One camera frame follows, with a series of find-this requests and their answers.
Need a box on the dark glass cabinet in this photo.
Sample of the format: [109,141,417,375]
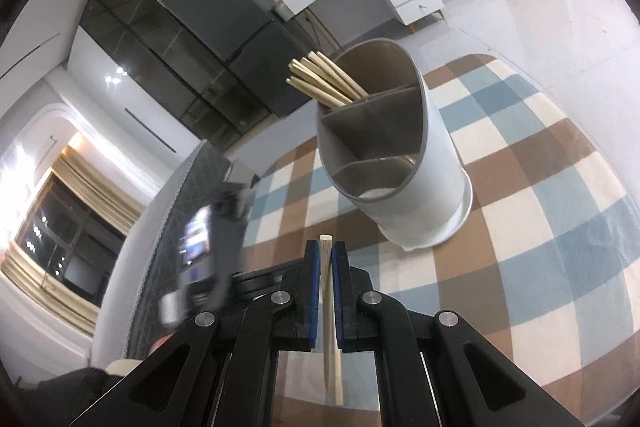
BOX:
[80,0,273,152]

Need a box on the dark window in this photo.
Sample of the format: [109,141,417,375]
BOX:
[10,179,126,308]

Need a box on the white grey utensil holder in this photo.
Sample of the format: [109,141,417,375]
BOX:
[315,38,473,252]

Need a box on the bunch of wooden chopsticks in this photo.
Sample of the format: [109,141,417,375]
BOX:
[286,51,371,108]

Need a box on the checkered tablecloth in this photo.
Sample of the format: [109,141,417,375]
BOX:
[235,53,636,427]

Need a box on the slim wooden chopstick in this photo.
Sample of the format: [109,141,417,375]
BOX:
[320,257,335,390]
[318,234,346,406]

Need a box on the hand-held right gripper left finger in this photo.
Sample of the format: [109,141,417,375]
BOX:
[70,241,323,427]

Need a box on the grey quilted chair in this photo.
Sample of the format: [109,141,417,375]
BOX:
[90,139,233,358]

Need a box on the dark grey refrigerator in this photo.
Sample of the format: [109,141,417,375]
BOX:
[161,0,321,118]

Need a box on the glossy white wardrobe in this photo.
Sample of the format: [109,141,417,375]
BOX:
[65,27,201,158]

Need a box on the person's left forearm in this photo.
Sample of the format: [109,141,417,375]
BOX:
[102,334,173,380]

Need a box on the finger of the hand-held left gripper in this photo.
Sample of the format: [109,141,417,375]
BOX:
[231,272,286,303]

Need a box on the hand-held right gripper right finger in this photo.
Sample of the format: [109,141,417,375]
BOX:
[331,241,586,427]

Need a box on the beige curtain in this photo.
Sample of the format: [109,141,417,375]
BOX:
[0,154,146,338]

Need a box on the dark cloth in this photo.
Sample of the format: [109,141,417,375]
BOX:
[20,364,126,427]

